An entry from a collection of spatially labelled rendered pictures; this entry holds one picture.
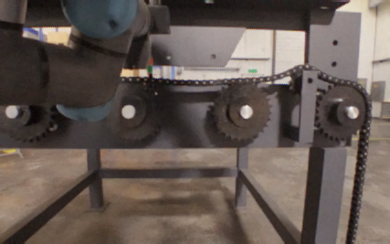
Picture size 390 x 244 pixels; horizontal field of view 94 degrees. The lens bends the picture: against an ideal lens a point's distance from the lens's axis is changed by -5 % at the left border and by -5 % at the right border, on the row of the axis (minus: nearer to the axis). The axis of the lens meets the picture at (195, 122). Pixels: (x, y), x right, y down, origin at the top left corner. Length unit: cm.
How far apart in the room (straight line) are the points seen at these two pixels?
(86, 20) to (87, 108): 11
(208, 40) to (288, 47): 1051
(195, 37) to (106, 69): 37
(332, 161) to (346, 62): 30
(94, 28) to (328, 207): 76
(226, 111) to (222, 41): 21
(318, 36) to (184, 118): 47
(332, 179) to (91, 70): 70
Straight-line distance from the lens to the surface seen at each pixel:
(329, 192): 76
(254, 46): 1049
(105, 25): 25
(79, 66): 27
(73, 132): 66
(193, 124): 57
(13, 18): 24
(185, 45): 60
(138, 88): 53
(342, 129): 69
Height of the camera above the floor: 89
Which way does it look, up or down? 7 degrees down
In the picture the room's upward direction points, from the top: straight up
